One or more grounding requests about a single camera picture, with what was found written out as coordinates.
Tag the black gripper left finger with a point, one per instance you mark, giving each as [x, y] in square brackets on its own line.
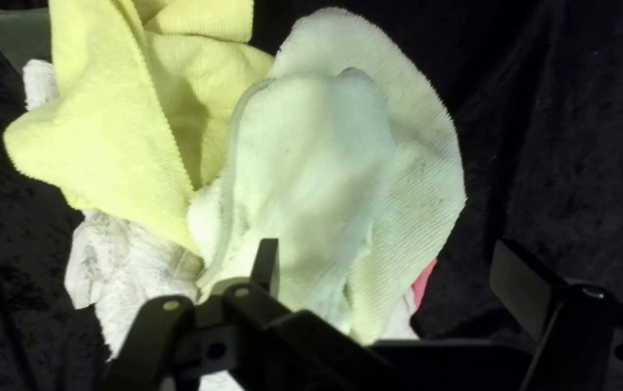
[252, 339]

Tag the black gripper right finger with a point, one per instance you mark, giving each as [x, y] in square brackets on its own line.
[585, 339]

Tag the pink cloth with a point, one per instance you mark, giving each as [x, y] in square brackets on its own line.
[422, 286]

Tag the pale green cloth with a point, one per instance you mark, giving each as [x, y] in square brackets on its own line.
[324, 160]

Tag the yellow cloth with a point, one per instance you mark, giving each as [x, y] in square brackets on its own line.
[106, 122]

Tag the black tablecloth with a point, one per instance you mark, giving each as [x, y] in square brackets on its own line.
[555, 144]

